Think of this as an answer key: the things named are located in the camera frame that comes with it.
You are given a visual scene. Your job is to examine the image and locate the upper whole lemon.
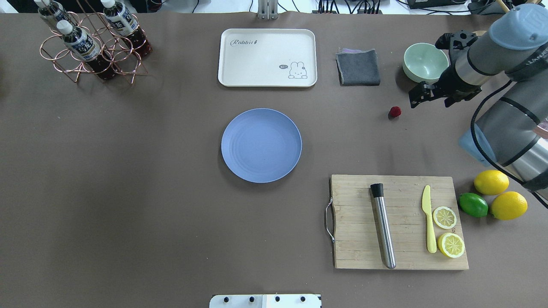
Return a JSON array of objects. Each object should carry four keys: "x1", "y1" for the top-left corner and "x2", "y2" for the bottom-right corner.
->
[{"x1": 474, "y1": 170, "x2": 509, "y2": 195}]

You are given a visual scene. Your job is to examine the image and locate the green lime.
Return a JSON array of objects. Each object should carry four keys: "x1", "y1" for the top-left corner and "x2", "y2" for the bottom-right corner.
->
[{"x1": 458, "y1": 192, "x2": 489, "y2": 218}]

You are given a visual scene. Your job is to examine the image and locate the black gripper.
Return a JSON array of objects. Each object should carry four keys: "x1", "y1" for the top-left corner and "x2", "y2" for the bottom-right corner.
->
[{"x1": 408, "y1": 31, "x2": 482, "y2": 109}]

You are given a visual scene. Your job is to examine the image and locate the lower whole lemon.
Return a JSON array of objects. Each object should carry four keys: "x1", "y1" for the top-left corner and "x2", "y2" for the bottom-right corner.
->
[{"x1": 491, "y1": 191, "x2": 528, "y2": 220}]

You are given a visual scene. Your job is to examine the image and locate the lower lemon half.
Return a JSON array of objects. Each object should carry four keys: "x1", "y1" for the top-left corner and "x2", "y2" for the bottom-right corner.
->
[{"x1": 437, "y1": 233, "x2": 465, "y2": 258}]

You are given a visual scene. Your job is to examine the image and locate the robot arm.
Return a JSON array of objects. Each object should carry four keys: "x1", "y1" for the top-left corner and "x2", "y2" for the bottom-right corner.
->
[{"x1": 408, "y1": 3, "x2": 548, "y2": 206}]

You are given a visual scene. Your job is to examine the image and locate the blue round plate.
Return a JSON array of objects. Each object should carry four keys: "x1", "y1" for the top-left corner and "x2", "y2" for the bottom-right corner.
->
[{"x1": 220, "y1": 108, "x2": 303, "y2": 183}]

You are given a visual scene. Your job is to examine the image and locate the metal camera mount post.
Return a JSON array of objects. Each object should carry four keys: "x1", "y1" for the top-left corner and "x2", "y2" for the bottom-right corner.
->
[{"x1": 257, "y1": 0, "x2": 278, "y2": 20}]

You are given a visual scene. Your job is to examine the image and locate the left rear tea bottle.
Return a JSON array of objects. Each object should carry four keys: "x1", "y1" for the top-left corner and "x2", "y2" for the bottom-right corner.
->
[{"x1": 34, "y1": 0, "x2": 77, "y2": 33}]

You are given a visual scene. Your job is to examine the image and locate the red strawberry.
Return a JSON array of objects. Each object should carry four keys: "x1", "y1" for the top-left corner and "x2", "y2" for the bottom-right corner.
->
[{"x1": 389, "y1": 107, "x2": 402, "y2": 118}]

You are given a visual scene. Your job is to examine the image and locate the whole lemon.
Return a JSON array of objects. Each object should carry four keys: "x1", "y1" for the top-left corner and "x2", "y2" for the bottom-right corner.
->
[
  {"x1": 491, "y1": 191, "x2": 528, "y2": 220},
  {"x1": 474, "y1": 170, "x2": 509, "y2": 195}
]

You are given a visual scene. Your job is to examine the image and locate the copper wire bottle rack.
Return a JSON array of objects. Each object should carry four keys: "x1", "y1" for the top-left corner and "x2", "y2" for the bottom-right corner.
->
[{"x1": 39, "y1": 0, "x2": 148, "y2": 84}]

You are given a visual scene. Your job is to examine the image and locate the purple cloth under grey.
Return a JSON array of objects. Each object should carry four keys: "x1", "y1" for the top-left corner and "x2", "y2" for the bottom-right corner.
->
[{"x1": 339, "y1": 47, "x2": 365, "y2": 54}]

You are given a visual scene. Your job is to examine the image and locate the tea bottle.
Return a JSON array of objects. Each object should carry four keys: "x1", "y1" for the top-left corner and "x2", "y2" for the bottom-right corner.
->
[
  {"x1": 57, "y1": 20, "x2": 117, "y2": 80},
  {"x1": 101, "y1": 0, "x2": 152, "y2": 58},
  {"x1": 34, "y1": 0, "x2": 77, "y2": 33}
]

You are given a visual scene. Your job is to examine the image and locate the grey folded cloth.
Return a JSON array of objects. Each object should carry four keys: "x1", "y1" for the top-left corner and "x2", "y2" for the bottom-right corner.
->
[{"x1": 336, "y1": 49, "x2": 381, "y2": 86}]

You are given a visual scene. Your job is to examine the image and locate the upper lemon half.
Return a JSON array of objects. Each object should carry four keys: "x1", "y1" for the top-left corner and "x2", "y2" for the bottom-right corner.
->
[{"x1": 432, "y1": 206, "x2": 457, "y2": 230}]

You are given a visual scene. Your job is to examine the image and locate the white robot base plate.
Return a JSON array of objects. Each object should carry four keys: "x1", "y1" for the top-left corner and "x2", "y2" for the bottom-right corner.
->
[{"x1": 209, "y1": 293, "x2": 322, "y2": 308}]

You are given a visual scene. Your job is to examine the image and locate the wooden cutting board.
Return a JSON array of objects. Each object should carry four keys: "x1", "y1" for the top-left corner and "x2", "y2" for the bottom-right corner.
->
[{"x1": 330, "y1": 174, "x2": 468, "y2": 270}]

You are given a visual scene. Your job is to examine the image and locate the yellow plastic knife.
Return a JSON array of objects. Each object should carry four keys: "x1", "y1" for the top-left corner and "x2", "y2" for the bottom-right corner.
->
[{"x1": 421, "y1": 185, "x2": 437, "y2": 253}]

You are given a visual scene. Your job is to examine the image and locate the lemon half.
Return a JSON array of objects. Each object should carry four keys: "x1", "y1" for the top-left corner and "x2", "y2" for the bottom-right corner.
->
[
  {"x1": 437, "y1": 233, "x2": 465, "y2": 258},
  {"x1": 432, "y1": 206, "x2": 457, "y2": 230}
]

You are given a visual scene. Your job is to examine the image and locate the steel muddler black tip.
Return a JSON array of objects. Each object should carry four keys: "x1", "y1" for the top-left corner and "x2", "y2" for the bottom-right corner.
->
[{"x1": 370, "y1": 183, "x2": 396, "y2": 270}]

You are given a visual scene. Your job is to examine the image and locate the cream rabbit tray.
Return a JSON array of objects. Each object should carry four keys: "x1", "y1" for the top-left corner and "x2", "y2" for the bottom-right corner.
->
[{"x1": 217, "y1": 29, "x2": 318, "y2": 87}]

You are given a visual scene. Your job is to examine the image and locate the front tea bottle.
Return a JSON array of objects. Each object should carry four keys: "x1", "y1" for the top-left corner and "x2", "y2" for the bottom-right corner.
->
[{"x1": 57, "y1": 20, "x2": 117, "y2": 80}]

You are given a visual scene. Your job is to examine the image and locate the green bowl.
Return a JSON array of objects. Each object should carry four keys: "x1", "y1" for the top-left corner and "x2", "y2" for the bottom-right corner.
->
[{"x1": 402, "y1": 43, "x2": 450, "y2": 84}]

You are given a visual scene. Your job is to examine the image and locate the right rear tea bottle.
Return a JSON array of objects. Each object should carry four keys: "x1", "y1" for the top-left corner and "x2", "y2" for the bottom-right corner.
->
[{"x1": 101, "y1": 0, "x2": 152, "y2": 58}]

